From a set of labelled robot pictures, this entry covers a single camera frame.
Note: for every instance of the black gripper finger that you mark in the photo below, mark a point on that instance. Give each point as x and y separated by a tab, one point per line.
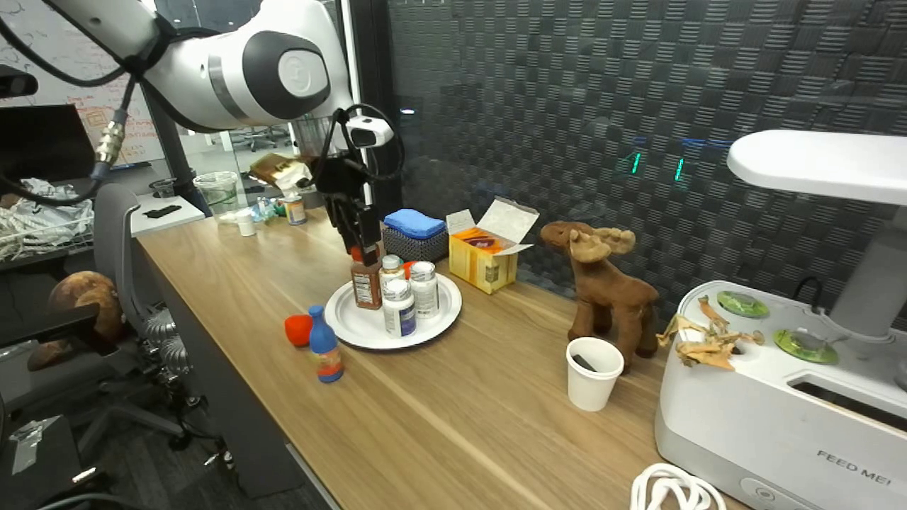
340	224
372	227

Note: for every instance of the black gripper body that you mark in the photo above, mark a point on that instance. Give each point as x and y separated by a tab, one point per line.
344	173

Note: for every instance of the yellow tub orange lid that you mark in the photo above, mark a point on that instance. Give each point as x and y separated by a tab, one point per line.
406	266

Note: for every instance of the spice jar orange lid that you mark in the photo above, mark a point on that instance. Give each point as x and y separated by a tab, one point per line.
367	283

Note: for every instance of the white bottle blue label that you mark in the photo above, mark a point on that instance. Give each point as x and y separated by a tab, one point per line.
399	310

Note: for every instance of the red ball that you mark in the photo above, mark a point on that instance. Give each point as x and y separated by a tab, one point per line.
297	330

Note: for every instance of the blue bottle colourful label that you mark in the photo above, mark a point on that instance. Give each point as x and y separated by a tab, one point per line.
325	350

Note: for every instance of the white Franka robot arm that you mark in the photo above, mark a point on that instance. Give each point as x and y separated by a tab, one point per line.
236	75

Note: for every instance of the blue sponge block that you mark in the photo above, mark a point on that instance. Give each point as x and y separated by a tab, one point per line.
415	221

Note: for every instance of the blue box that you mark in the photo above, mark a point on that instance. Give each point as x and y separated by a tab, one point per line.
415	248

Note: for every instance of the tin can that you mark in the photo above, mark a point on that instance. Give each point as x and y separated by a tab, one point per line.
294	211

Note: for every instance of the small white cup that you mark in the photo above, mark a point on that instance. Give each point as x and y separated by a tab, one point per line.
245	224

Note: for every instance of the white round plate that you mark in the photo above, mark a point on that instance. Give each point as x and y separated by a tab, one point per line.
435	322

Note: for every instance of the yellow open carton box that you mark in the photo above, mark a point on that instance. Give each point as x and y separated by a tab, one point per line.
483	258

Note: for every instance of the clear plastic jar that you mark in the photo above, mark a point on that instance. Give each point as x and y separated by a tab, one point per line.
219	186

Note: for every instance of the dark metal pole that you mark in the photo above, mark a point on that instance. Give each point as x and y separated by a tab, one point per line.
170	143

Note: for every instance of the black phone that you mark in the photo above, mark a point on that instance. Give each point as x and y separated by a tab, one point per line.
161	211

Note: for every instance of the grey office chair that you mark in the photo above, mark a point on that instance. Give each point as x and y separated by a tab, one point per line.
141	283

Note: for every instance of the brown moose plush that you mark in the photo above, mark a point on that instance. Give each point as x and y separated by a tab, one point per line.
610	292

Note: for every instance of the white paper cup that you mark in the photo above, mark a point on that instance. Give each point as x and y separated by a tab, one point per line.
593	371

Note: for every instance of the brown round object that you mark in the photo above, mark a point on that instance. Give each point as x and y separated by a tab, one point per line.
86	302

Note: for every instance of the crumpled grey white cloth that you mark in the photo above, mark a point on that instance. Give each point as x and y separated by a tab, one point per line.
43	227

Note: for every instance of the brown dried plant pieces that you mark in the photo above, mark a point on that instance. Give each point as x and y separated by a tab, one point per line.
708	341

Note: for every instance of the green plant pod lid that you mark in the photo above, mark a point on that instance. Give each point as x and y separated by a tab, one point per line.
742	305
804	346

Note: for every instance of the white countertop garden appliance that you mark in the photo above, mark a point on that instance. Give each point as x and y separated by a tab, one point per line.
783	426

